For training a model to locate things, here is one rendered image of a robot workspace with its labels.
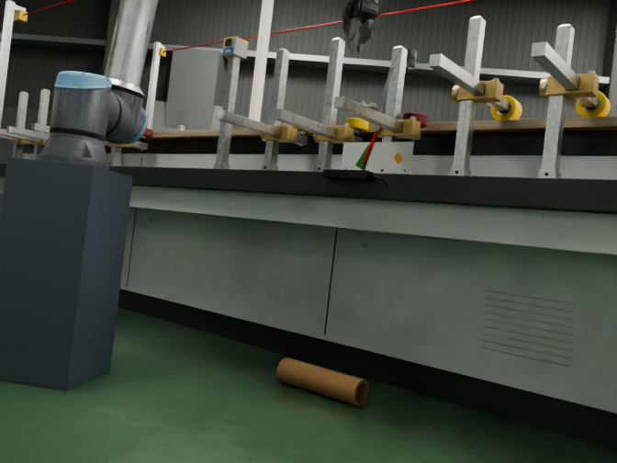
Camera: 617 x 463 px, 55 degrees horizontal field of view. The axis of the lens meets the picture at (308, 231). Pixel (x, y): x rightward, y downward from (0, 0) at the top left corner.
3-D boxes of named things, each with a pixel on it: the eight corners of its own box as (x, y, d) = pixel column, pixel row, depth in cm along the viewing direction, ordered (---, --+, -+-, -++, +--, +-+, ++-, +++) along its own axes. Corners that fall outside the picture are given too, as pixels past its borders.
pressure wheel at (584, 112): (598, 84, 165) (570, 100, 169) (611, 107, 163) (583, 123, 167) (602, 89, 170) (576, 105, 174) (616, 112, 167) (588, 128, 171)
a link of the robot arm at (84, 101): (37, 126, 165) (44, 63, 165) (73, 137, 182) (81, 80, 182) (85, 129, 162) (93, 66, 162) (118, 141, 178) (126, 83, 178)
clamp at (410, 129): (411, 135, 179) (413, 118, 179) (374, 135, 188) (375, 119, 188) (420, 139, 184) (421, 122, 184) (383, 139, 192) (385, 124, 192)
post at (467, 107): (462, 180, 169) (481, 14, 169) (451, 180, 171) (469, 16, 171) (467, 182, 171) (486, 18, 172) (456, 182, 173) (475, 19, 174)
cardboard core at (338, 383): (355, 381, 171) (277, 358, 189) (352, 409, 171) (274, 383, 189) (370, 378, 177) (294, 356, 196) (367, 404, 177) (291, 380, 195)
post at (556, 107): (550, 206, 153) (571, 22, 153) (536, 205, 155) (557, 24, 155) (555, 207, 156) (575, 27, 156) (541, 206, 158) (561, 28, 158)
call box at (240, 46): (233, 55, 229) (236, 35, 230) (221, 57, 234) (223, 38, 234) (246, 61, 235) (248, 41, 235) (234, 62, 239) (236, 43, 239)
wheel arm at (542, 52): (545, 55, 128) (547, 39, 128) (529, 57, 131) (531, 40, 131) (600, 109, 167) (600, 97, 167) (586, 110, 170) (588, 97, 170)
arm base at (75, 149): (88, 165, 160) (92, 129, 160) (23, 159, 162) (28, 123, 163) (119, 174, 179) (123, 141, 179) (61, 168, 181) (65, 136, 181)
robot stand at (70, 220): (66, 390, 156) (93, 165, 157) (-20, 377, 159) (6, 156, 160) (110, 371, 181) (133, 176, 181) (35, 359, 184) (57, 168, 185)
